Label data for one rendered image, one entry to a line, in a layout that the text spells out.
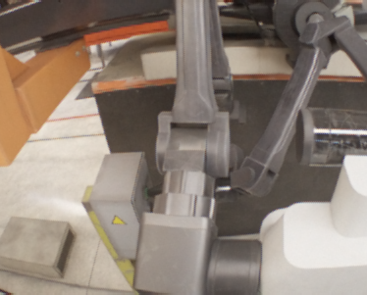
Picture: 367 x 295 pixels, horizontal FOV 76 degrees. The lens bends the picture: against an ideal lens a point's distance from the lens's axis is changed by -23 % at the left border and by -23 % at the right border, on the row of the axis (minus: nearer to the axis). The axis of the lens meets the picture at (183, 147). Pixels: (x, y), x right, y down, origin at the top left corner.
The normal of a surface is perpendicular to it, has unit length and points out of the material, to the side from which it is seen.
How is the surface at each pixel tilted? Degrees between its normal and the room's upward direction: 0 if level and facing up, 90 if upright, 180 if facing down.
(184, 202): 32
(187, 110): 67
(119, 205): 90
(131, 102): 90
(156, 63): 90
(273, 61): 90
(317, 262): 0
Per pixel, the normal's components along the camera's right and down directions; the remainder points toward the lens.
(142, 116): -0.05, 0.59
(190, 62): -0.22, 0.23
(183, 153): -0.19, -0.40
